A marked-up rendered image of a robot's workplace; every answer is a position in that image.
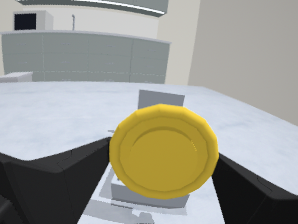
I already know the yellow plate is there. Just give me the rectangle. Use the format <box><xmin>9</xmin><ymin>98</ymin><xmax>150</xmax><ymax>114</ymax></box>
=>
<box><xmin>109</xmin><ymin>104</ymin><xmax>220</xmax><ymax>200</ymax></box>

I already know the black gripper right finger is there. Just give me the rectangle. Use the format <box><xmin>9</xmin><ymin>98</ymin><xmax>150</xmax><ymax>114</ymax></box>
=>
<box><xmin>212</xmin><ymin>152</ymin><xmax>298</xmax><ymax>224</ymax></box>

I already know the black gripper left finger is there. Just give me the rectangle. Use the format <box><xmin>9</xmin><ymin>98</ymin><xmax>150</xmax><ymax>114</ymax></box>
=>
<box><xmin>0</xmin><ymin>136</ymin><xmax>112</xmax><ymax>224</ymax></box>

